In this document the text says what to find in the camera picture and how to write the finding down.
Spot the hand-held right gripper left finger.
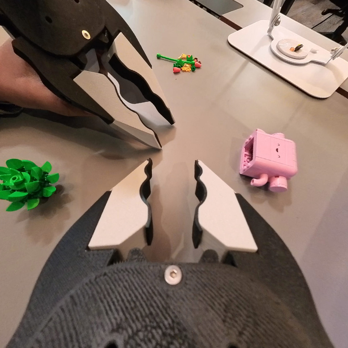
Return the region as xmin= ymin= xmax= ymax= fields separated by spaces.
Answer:
xmin=88 ymin=158 xmax=153 ymax=250

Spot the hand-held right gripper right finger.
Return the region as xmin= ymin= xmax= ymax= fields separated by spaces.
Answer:
xmin=193 ymin=160 xmax=258 ymax=252

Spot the black office chair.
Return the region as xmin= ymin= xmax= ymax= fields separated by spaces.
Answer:
xmin=313 ymin=0 xmax=348 ymax=37

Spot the person's left hand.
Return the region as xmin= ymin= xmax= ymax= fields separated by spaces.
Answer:
xmin=0 ymin=41 xmax=94 ymax=118

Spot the grey desk cable flap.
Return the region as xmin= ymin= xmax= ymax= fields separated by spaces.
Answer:
xmin=194 ymin=0 xmax=244 ymax=15

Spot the white book stand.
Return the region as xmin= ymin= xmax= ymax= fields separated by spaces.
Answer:
xmin=228 ymin=0 xmax=348 ymax=99

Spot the large green brick leaf rosette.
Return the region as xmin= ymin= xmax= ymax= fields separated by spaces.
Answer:
xmin=0 ymin=158 xmax=60 ymax=212

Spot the pile of small flower bricks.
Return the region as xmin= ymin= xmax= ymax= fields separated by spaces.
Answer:
xmin=172 ymin=53 xmax=202 ymax=74

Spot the pink toy brick pot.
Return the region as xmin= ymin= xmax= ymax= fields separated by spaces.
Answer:
xmin=239 ymin=129 xmax=297 ymax=193

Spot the grey wrist watch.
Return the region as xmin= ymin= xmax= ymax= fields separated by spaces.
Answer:
xmin=0 ymin=101 xmax=23 ymax=118

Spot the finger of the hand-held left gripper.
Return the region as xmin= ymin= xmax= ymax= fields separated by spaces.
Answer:
xmin=108 ymin=32 xmax=175 ymax=125
xmin=73 ymin=70 xmax=163 ymax=150

